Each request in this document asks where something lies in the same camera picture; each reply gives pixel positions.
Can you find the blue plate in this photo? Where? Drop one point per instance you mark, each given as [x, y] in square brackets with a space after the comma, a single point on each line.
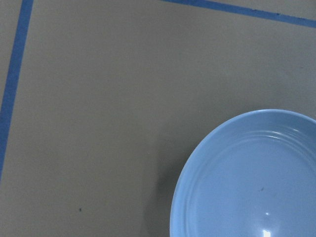
[252, 176]

